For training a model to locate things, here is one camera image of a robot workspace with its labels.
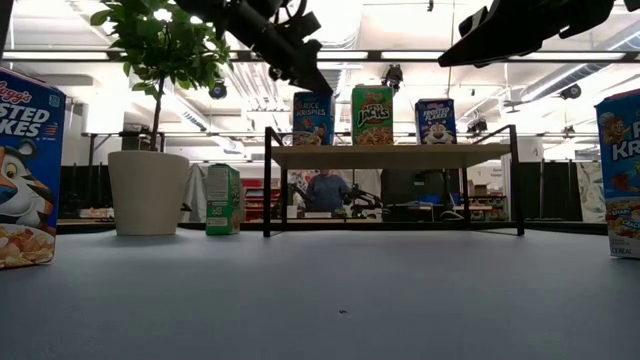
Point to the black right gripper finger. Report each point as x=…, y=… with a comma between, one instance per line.
x=475, y=21
x=485, y=50

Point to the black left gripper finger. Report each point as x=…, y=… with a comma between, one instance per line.
x=310, y=70

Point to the blue Rice Krispies cereal box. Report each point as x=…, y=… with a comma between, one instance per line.
x=620, y=175
x=312, y=120

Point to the green Apple Jacks cereal box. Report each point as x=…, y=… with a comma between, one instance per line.
x=372, y=117
x=222, y=200

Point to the blue Frosted Flakes cereal box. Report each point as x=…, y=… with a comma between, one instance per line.
x=435, y=122
x=30, y=175

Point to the black background robot arm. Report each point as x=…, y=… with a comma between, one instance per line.
x=365, y=202

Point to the green leafy plant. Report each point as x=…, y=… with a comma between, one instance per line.
x=160, y=50

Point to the person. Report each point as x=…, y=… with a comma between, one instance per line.
x=326, y=195

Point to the red shelving unit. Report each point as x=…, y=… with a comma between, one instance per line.
x=255, y=200

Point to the black partition panel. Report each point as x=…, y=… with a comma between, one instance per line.
x=562, y=190
x=82, y=187

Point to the white draped cloth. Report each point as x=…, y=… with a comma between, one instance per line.
x=195, y=192

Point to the leaf print curtain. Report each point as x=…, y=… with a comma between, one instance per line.
x=590, y=192

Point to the white plant pot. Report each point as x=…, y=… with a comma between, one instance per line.
x=147, y=195

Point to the blue-grey table mat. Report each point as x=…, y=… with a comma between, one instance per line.
x=300, y=300

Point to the black overhead frame bar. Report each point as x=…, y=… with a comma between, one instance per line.
x=375, y=55

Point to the black hanging ceiling camera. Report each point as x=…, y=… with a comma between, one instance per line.
x=393, y=76
x=570, y=91
x=218, y=90

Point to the wooden shelf with black frame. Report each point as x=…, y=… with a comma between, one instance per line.
x=390, y=156

